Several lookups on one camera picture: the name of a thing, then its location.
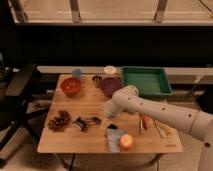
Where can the black handled dish brush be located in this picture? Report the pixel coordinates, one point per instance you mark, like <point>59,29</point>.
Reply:
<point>104,124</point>

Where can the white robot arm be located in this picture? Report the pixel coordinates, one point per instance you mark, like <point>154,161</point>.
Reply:
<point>196,123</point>

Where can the purple bowl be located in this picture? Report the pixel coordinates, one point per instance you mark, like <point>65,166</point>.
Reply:
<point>109,86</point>

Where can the red bowl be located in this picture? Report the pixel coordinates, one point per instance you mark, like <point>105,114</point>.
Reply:
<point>71,86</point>

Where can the small metal cup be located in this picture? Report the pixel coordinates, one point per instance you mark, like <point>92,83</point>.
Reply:
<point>96,80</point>

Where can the small blue cup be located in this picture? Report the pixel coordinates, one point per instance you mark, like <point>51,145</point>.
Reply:
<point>77,73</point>

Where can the small metal peeler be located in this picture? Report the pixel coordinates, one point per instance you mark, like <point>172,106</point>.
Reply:
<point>140,123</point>

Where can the green plastic tray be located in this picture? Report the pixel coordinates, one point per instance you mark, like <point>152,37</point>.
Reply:
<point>151,82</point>

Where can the black binder clip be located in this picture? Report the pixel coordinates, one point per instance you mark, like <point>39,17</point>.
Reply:
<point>80,124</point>

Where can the blue grey cloth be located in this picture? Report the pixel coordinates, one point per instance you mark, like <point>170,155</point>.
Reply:
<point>113,137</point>

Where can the orange carrot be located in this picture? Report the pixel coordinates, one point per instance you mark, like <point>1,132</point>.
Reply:
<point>147,122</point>

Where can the red yellow apple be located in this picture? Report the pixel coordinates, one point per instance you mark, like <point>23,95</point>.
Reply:
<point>126,141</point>

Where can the bunch of dark grapes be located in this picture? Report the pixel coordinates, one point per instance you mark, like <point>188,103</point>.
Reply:
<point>59,122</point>

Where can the black office chair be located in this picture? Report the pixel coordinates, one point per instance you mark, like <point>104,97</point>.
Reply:
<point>16,91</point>

